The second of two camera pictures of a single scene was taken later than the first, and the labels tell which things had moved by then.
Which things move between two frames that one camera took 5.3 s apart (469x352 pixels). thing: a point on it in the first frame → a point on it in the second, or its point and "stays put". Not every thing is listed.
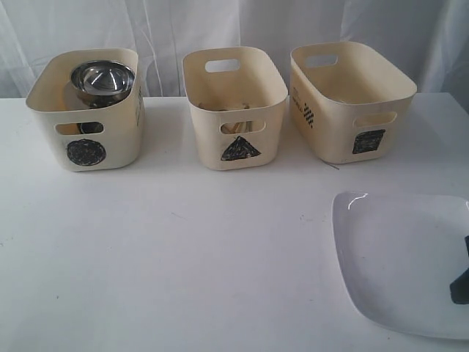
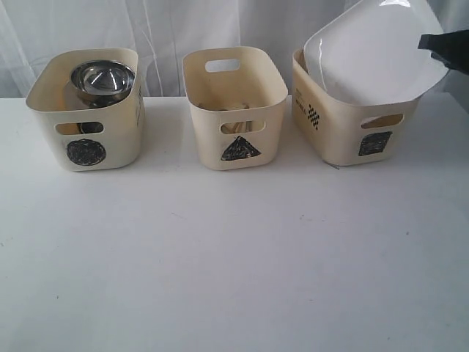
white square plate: (400, 254) → (368, 52)
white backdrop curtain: (426, 39) stays put
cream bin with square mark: (350, 104) stays put
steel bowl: (101, 83) stays put
